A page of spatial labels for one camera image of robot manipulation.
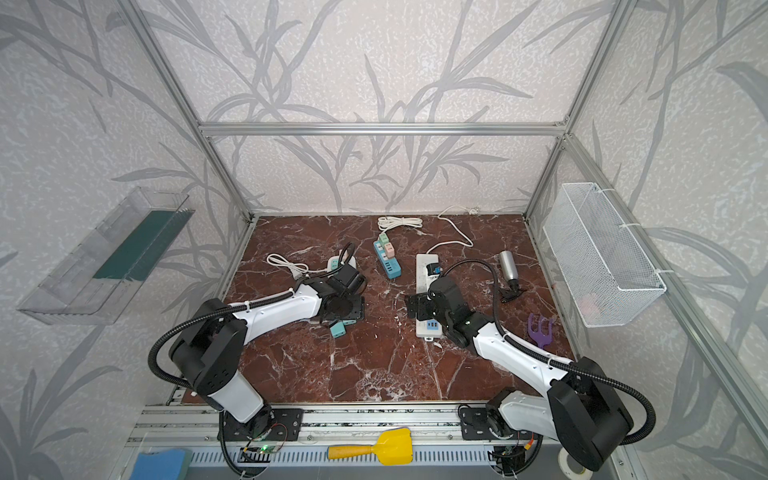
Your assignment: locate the blue power strip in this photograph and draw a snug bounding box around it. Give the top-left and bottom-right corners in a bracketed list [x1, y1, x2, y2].
[373, 216, 422, 280]

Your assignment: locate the white long power strip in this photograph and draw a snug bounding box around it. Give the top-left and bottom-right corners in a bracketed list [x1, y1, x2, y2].
[415, 205, 474, 342]

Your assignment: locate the white square power strip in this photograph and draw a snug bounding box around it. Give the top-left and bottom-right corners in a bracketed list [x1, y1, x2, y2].
[266, 253, 341, 280]

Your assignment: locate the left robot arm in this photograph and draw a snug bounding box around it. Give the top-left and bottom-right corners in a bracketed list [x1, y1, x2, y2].
[147, 242, 367, 425]

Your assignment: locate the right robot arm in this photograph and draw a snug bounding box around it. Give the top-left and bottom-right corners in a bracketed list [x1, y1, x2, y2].
[406, 254, 657, 471]

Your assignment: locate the teal plug adapter lower centre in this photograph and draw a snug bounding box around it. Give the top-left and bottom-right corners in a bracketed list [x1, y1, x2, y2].
[330, 321, 346, 339]

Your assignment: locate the silver hair dryer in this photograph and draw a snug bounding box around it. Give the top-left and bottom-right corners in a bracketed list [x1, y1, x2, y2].
[498, 250, 524, 303]

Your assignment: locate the purple pink toy rake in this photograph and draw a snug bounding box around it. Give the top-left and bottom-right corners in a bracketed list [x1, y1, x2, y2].
[527, 313, 553, 349]

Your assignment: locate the yellow toy shovel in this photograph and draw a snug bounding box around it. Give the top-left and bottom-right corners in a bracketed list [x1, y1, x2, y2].
[327, 427, 414, 466]

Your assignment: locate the white tape roll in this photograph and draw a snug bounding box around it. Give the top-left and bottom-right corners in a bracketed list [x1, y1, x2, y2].
[557, 448, 593, 480]

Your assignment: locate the blue sponge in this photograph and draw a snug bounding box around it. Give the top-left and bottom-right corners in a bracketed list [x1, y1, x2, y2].
[129, 449, 192, 480]

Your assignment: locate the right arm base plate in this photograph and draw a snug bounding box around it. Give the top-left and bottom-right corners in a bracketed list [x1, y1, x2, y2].
[457, 403, 503, 441]

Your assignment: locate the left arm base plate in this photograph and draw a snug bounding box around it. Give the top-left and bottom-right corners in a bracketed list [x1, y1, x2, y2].
[217, 406, 304, 442]

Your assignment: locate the white wire basket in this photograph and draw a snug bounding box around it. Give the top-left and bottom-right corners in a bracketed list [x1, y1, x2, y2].
[543, 182, 667, 328]

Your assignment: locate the aluminium frame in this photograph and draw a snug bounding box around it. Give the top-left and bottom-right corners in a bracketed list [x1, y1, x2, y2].
[113, 0, 768, 480]

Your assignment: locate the clear plastic wall shelf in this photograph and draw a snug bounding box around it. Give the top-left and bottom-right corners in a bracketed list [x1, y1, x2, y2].
[17, 187, 195, 325]

